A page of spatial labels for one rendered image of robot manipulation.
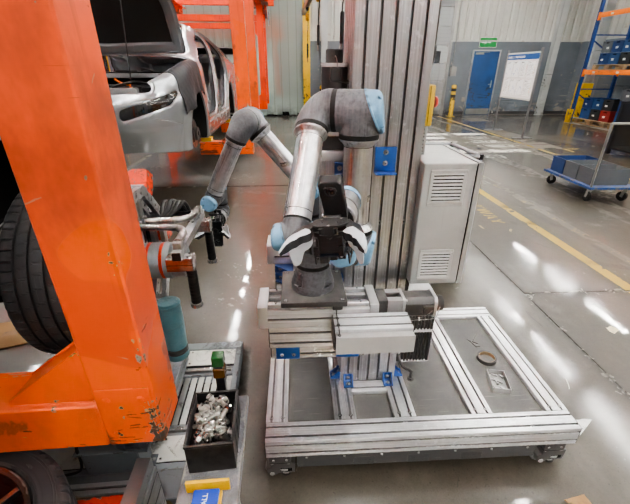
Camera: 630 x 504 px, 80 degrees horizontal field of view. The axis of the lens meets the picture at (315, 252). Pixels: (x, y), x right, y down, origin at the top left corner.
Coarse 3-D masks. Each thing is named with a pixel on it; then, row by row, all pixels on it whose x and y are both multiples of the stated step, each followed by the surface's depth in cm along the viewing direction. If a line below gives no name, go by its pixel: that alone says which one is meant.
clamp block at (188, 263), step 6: (192, 252) 127; (168, 258) 123; (186, 258) 123; (192, 258) 124; (168, 264) 123; (174, 264) 124; (180, 264) 124; (186, 264) 124; (192, 264) 124; (168, 270) 124; (174, 270) 125; (180, 270) 125; (186, 270) 125; (192, 270) 125
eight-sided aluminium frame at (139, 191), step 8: (136, 192) 135; (144, 192) 142; (136, 200) 134; (144, 200) 145; (152, 200) 151; (144, 208) 153; (152, 208) 152; (152, 216) 159; (152, 232) 163; (160, 232) 163; (152, 240) 164; (168, 280) 167; (168, 288) 167; (160, 296) 162
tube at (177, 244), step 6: (144, 228) 133; (150, 228) 133; (156, 228) 133; (162, 228) 133; (168, 228) 133; (174, 228) 133; (180, 228) 131; (180, 234) 125; (186, 234) 130; (174, 240) 123; (180, 240) 123; (174, 246) 122; (180, 246) 122
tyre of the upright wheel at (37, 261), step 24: (24, 216) 112; (0, 240) 110; (24, 240) 110; (0, 264) 108; (24, 264) 109; (0, 288) 109; (24, 288) 109; (48, 288) 110; (24, 312) 112; (48, 312) 112; (24, 336) 117; (48, 336) 118
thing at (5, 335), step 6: (0, 324) 244; (6, 324) 244; (12, 324) 244; (0, 330) 239; (6, 330) 239; (12, 330) 239; (0, 336) 233; (6, 336) 233; (12, 336) 234; (18, 336) 234; (0, 342) 228; (6, 342) 228; (12, 342) 228; (18, 342) 228; (24, 342) 228; (0, 348) 223
